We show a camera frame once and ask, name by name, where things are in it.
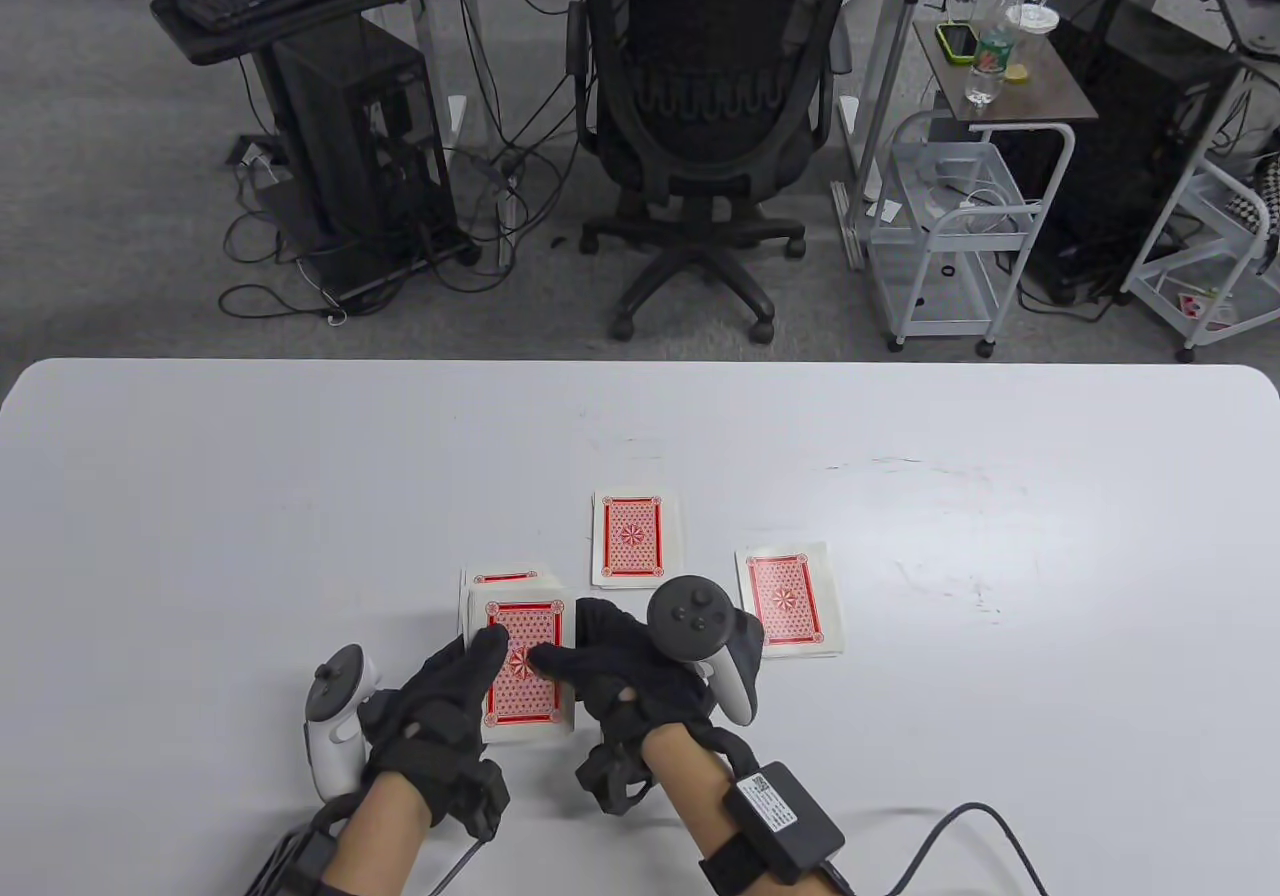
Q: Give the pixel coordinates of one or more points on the person's left hand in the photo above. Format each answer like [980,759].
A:
[430,726]

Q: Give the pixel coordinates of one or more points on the person's right hand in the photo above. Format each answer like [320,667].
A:
[620,686]

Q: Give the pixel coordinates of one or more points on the deck of red playing cards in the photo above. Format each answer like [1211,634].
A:
[530,706]

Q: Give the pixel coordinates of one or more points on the person's left forearm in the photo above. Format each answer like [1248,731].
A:
[385,826]

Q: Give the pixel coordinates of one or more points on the white VR controller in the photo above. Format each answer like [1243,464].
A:
[335,746]
[690,621]

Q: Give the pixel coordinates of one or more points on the black mesh office chair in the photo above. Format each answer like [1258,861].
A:
[700,151]

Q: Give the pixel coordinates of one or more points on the white paper slip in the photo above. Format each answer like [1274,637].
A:
[885,208]

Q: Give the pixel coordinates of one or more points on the black computer tower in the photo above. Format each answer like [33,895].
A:
[350,136]

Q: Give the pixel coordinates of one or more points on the grey floor power socket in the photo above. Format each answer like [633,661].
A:
[255,151]

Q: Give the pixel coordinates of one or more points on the white red-print packet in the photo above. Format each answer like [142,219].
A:
[1195,308]

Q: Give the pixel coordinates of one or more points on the green case phone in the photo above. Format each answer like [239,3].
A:
[958,44]

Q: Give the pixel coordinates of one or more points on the clear bottle green label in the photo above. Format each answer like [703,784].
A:
[990,56]

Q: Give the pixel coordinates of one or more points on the brown top side table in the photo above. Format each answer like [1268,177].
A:
[1050,86]

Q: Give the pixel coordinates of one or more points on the clear plastic cup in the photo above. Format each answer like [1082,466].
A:
[1035,18]

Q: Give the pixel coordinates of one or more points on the black white checkered cloth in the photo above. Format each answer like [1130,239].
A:
[1262,201]

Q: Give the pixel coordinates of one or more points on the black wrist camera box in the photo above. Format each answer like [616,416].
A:
[300,856]
[785,821]

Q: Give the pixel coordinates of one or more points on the aluminium frame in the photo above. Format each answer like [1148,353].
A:
[851,226]

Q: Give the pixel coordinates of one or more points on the white desk leg frame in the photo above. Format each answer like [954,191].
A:
[427,46]

